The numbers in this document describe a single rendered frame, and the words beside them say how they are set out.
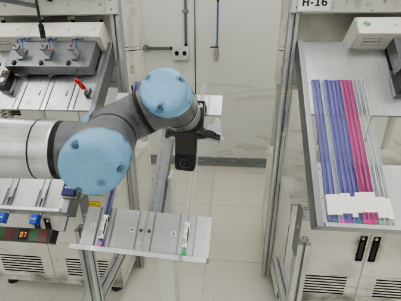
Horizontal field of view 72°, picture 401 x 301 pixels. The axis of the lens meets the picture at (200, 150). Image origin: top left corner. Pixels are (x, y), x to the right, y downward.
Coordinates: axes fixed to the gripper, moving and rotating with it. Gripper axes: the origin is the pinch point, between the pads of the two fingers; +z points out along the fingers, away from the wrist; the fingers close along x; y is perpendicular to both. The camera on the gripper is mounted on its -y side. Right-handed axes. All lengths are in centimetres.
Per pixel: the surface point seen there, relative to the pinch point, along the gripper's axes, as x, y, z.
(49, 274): 79, -61, 62
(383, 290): -80, -52, 68
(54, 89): 61, 21, 22
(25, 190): 57, -17, 10
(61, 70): 58, 28, 20
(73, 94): 53, 20, 22
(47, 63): 63, 31, 18
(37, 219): 48, -26, 6
